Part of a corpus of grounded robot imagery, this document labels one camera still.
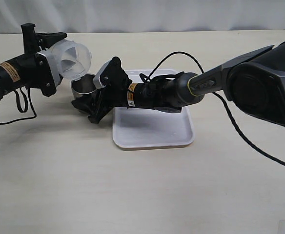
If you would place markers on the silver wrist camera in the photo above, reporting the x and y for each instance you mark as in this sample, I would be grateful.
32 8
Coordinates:
99 79
48 68

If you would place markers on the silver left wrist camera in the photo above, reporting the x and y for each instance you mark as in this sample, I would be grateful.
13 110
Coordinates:
48 68

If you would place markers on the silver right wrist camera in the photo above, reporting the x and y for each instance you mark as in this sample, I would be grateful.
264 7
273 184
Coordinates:
99 79

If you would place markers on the white backdrop curtain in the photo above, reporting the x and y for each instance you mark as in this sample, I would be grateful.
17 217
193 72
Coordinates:
92 16

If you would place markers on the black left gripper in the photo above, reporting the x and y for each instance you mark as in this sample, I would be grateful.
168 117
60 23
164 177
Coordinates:
34 42

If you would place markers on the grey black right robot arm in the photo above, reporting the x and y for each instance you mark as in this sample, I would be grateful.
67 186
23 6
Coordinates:
254 82

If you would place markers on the stainless steel cup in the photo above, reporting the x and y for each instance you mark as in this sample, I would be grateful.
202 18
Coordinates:
83 86

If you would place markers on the white rectangular plastic tray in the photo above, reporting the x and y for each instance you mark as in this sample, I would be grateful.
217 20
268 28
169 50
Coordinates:
150 129

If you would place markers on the clear plastic measuring jug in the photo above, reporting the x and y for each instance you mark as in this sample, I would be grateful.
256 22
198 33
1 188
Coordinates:
73 59

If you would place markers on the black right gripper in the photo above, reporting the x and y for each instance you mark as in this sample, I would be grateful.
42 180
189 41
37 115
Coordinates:
113 95

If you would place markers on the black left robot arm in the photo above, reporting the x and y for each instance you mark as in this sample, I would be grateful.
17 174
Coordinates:
10 79

